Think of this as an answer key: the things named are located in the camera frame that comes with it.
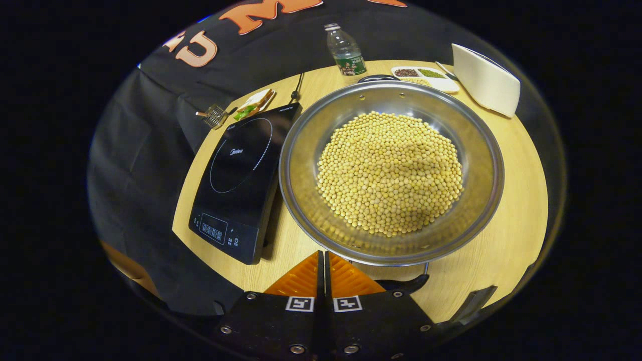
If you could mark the stainless steel pot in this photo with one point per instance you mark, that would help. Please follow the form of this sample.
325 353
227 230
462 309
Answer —
311 150

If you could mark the sandwich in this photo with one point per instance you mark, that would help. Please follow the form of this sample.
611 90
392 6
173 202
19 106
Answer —
256 103

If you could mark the clear plastic water bottle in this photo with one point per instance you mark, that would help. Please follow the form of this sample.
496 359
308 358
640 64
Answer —
345 52

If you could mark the large pile of soybeans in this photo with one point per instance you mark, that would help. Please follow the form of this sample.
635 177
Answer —
391 170

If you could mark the black induction cooktop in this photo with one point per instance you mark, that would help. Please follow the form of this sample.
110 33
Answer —
241 165

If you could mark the white divided plate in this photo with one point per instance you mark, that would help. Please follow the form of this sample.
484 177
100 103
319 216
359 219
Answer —
444 84

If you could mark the red bean portion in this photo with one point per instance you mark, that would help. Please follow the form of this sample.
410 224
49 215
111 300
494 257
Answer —
406 72

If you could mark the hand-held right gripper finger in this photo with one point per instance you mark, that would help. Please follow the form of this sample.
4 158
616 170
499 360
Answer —
328 291
321 286

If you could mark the green mung bean portion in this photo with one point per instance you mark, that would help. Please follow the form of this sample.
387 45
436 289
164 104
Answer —
431 73

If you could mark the small soybean portion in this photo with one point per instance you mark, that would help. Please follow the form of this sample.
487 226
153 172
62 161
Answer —
416 80

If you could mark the white toaster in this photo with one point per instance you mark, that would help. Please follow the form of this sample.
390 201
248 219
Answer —
486 82

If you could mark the black backdrop cloth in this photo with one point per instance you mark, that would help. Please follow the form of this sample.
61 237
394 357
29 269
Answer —
140 165

